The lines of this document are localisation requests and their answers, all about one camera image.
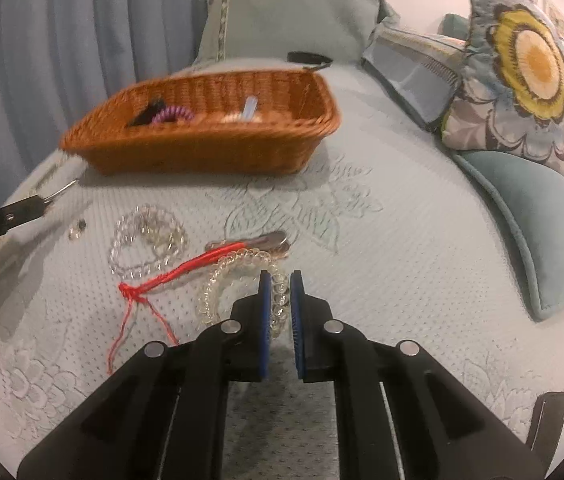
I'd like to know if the clear coil hair tie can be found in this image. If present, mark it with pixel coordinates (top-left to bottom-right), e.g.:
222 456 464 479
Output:
197 249 291 337

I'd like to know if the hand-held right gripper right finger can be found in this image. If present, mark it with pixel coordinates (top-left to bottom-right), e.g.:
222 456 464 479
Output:
289 269 549 480

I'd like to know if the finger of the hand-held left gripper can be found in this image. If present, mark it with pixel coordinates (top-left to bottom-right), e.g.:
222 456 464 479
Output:
0 194 58 257

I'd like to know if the large floral pillow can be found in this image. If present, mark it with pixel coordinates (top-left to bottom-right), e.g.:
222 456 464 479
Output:
439 0 564 211

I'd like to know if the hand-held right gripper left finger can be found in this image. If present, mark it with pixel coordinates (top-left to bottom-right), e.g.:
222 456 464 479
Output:
16 269 271 480

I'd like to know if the striped grey-blue pillow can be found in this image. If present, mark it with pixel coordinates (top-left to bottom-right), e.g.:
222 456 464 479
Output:
360 25 469 134

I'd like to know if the red string bracelet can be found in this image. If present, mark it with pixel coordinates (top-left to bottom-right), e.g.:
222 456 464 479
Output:
106 241 251 375

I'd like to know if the covered sofa armrest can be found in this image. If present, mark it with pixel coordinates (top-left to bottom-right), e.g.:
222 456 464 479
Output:
193 0 401 69

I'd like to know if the teal piped sofa cushion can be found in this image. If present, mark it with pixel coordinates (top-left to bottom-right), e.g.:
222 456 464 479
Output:
453 150 564 324

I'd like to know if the plain teal back cushion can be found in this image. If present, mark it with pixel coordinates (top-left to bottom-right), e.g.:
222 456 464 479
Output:
442 12 471 37

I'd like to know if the brown wicker basket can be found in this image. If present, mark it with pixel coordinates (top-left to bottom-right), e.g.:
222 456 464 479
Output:
58 69 343 177

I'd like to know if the gold chain bracelet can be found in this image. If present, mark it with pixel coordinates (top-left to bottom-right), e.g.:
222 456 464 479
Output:
137 212 189 257

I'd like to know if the quilted teal sofa cover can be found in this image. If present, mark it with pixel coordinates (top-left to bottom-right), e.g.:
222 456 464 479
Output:
0 55 564 480

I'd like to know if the purple coil hair tie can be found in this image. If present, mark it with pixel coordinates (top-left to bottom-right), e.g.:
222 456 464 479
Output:
151 106 197 125

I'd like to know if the clear bead bracelet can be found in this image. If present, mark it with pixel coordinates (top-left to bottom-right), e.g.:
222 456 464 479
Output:
108 205 190 279

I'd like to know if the blue curtain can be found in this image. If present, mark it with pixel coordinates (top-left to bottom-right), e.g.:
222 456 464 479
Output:
0 0 211 261

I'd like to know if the black hair clip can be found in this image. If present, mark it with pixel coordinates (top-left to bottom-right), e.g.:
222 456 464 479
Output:
127 99 168 128

